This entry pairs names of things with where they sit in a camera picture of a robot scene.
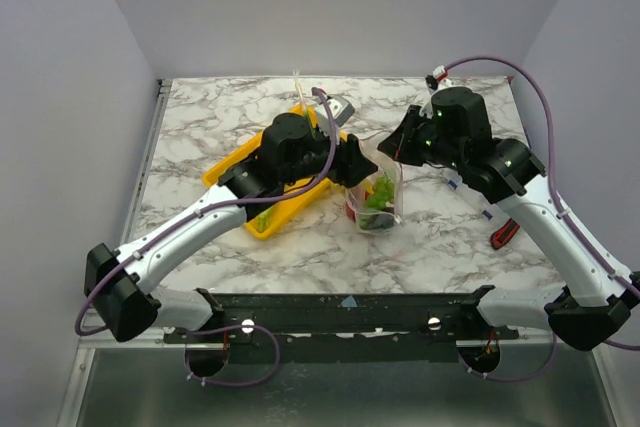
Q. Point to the toy green onion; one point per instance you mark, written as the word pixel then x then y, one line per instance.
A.
pixel 306 110

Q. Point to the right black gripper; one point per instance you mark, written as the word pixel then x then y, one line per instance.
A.
pixel 405 133

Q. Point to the green toy grapes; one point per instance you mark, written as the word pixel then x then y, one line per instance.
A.
pixel 382 197

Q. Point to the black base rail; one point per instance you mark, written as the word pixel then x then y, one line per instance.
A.
pixel 344 328

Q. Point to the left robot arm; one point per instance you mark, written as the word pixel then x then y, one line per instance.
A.
pixel 289 160

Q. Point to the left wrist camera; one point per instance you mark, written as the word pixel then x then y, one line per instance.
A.
pixel 341 108

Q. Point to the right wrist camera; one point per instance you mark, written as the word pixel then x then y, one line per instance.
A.
pixel 439 80

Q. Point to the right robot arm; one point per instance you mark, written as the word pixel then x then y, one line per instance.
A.
pixel 599 292

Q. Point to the clear zip top bag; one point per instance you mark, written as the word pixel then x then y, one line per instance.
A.
pixel 385 166

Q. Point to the red black small tool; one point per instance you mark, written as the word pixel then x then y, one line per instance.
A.
pixel 503 235

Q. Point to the red toy apple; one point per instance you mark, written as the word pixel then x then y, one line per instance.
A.
pixel 354 201

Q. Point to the yellow plastic bin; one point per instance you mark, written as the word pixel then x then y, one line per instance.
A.
pixel 283 211

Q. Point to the purple toy eggplant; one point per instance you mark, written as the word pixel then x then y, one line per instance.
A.
pixel 376 222

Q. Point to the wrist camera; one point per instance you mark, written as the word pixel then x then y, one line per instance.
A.
pixel 439 80
pixel 341 108

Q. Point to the green toy celery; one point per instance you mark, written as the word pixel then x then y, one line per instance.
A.
pixel 263 220

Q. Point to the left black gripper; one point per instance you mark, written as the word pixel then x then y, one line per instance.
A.
pixel 350 167

